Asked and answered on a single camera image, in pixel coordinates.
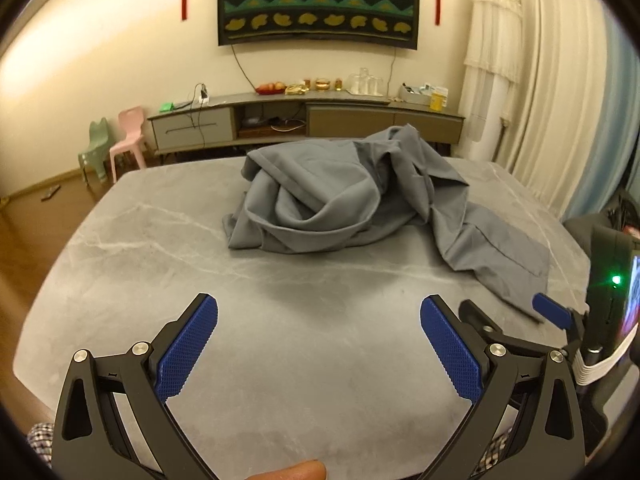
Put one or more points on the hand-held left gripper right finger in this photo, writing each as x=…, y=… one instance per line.
x=450, y=345

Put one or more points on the grey garment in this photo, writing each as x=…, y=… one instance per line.
x=310, y=195

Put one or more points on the pink plastic chair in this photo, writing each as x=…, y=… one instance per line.
x=129, y=140

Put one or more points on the green plastic item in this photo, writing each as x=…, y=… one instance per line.
x=166, y=106

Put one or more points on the white tray with small items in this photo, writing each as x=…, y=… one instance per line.
x=415, y=94

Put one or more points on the gold box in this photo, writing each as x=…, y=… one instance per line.
x=296, y=90

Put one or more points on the yellow box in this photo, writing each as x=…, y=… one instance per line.
x=438, y=100

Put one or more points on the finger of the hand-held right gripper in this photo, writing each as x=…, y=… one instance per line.
x=472, y=312
x=550, y=310

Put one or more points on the cream curtain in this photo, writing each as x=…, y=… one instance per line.
x=560, y=85

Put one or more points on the person's left hand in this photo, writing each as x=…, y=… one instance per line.
x=295, y=471

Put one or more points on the dark remote control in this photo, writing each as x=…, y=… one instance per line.
x=51, y=193

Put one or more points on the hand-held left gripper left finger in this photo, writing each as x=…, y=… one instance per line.
x=190, y=345

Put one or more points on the cluster of clear glasses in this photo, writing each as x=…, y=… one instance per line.
x=365, y=84

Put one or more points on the long grey television cabinet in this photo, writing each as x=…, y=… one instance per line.
x=330, y=120

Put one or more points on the orange snack jar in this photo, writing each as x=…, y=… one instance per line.
x=322, y=83

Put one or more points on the standing air conditioner lace cover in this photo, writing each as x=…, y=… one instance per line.
x=492, y=60

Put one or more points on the red fruit plate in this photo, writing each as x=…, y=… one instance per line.
x=270, y=89

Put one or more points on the green plastic chair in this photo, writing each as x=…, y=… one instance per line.
x=96, y=150

